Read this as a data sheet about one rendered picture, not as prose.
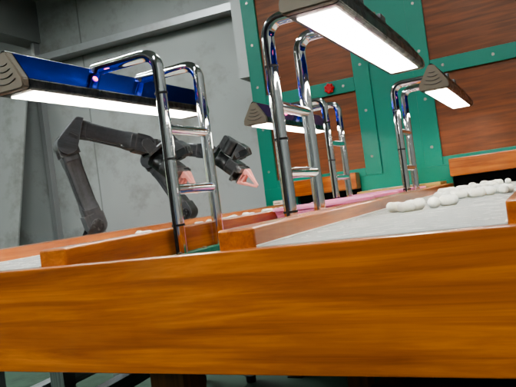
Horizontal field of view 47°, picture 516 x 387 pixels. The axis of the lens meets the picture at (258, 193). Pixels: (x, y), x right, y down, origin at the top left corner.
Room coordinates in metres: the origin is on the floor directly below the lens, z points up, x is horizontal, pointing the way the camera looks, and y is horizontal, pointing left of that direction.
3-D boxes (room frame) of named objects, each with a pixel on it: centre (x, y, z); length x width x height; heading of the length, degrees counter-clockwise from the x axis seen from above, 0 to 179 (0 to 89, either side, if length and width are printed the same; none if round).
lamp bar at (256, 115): (2.17, -0.16, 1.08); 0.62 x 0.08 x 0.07; 154
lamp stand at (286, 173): (1.08, -0.16, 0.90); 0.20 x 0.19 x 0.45; 154
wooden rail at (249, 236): (1.58, -0.36, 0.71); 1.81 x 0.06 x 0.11; 154
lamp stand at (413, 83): (1.95, -0.59, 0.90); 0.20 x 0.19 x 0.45; 154
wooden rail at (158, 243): (1.73, -0.07, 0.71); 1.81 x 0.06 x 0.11; 154
